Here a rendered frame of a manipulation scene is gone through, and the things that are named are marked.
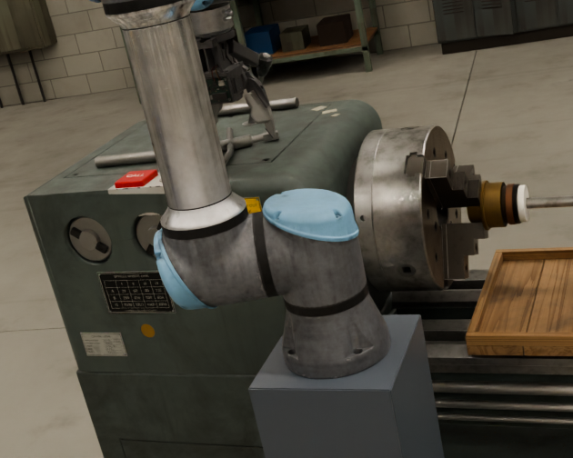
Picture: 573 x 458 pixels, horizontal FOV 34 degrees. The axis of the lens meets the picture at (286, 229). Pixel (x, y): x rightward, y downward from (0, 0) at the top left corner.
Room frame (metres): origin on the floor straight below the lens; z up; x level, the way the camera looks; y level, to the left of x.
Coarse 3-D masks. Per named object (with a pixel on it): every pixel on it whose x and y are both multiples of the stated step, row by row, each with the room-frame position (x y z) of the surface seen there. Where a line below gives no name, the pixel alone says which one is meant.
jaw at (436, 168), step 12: (420, 156) 1.57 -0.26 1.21; (408, 168) 1.56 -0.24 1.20; (420, 168) 1.55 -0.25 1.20; (432, 168) 1.56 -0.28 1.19; (444, 168) 1.55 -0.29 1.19; (432, 180) 1.55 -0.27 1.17; (444, 180) 1.54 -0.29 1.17; (456, 180) 1.57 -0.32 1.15; (468, 180) 1.59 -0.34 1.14; (432, 192) 1.57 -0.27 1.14; (444, 192) 1.57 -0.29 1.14; (456, 192) 1.56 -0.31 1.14; (468, 192) 1.57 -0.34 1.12; (444, 204) 1.59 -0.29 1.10; (456, 204) 1.59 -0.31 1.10; (468, 204) 1.58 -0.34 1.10
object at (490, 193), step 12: (480, 192) 1.58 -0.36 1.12; (492, 192) 1.57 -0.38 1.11; (504, 192) 1.57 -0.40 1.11; (516, 192) 1.56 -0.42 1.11; (480, 204) 1.56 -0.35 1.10; (492, 204) 1.56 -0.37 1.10; (504, 204) 1.56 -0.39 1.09; (516, 204) 1.54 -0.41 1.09; (468, 216) 1.59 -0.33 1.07; (480, 216) 1.58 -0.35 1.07; (492, 216) 1.56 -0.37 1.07; (504, 216) 1.56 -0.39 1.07; (516, 216) 1.54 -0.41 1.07
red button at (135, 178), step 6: (126, 174) 1.66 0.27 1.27; (132, 174) 1.65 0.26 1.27; (138, 174) 1.64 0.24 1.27; (144, 174) 1.64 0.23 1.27; (150, 174) 1.63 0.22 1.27; (156, 174) 1.65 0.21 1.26; (120, 180) 1.64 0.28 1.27; (126, 180) 1.63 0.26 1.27; (132, 180) 1.62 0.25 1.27; (138, 180) 1.61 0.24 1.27; (144, 180) 1.61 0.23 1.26; (150, 180) 1.63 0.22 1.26; (120, 186) 1.62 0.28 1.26; (126, 186) 1.62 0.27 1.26; (132, 186) 1.61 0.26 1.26; (138, 186) 1.61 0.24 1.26
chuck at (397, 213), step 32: (416, 128) 1.66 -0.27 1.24; (384, 160) 1.59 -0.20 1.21; (448, 160) 1.73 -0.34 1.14; (384, 192) 1.55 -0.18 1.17; (416, 192) 1.52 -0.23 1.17; (384, 224) 1.53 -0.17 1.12; (416, 224) 1.50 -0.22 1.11; (384, 256) 1.53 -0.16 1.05; (416, 256) 1.50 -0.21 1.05; (416, 288) 1.56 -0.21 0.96
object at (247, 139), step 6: (276, 132) 1.71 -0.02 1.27; (234, 138) 1.72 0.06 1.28; (240, 138) 1.71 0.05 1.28; (246, 138) 1.71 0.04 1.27; (252, 138) 1.71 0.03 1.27; (258, 138) 1.71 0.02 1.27; (264, 138) 1.71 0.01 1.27; (270, 138) 1.71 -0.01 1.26; (276, 138) 1.71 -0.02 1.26; (222, 144) 1.71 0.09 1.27; (234, 144) 1.71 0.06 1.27; (240, 144) 1.71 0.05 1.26; (246, 144) 1.71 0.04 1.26; (252, 144) 1.71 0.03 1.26; (222, 150) 1.71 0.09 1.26
